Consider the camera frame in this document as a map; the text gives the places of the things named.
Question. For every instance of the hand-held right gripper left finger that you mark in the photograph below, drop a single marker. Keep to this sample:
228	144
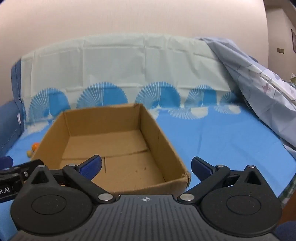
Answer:
91	166

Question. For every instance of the blue fabric sofa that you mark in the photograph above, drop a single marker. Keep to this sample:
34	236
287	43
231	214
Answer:
9	129

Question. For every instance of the small framed wall picture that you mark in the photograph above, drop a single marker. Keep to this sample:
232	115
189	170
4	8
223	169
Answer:
294	40

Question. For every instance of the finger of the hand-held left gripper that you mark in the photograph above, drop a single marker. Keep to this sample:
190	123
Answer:
25	165
5	161

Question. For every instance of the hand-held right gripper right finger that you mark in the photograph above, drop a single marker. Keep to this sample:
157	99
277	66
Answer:
201	168

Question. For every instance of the background clutter items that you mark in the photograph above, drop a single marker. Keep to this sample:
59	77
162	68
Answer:
292	78

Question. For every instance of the tan longan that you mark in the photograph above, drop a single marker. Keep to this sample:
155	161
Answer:
30	153

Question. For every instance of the pale blue printed quilt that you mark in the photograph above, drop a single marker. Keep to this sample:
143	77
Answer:
254	97

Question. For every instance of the orange kumquat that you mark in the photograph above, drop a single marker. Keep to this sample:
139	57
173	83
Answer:
35	147

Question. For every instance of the person's dark blue clothing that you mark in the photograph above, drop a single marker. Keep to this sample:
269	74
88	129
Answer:
288	233

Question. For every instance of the brown cardboard box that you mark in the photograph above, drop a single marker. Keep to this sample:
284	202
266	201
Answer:
115	143

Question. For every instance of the blue fan-print bedsheet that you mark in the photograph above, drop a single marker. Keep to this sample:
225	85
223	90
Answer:
219	143

